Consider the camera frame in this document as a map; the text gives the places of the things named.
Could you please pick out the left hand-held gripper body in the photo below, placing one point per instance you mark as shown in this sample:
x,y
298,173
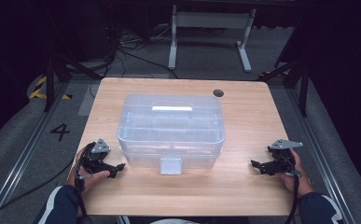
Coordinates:
x,y
91,160

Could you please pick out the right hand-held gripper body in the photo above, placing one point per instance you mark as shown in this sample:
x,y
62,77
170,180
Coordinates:
x,y
284,161

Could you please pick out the clear plastic storage box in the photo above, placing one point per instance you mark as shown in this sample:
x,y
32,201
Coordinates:
x,y
170,130

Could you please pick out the person's left hand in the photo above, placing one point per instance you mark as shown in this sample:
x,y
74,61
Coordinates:
x,y
81,182

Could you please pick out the person's right hand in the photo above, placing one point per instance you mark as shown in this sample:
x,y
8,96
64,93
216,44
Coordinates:
x,y
301,180

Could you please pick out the black tripod stand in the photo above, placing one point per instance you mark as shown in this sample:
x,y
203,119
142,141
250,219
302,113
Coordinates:
x,y
49,84
304,90

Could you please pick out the aluminium floor rail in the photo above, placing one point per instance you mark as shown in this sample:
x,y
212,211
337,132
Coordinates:
x,y
25,152
316,149

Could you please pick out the white metal stand frame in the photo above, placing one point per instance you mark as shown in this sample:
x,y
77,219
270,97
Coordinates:
x,y
212,20

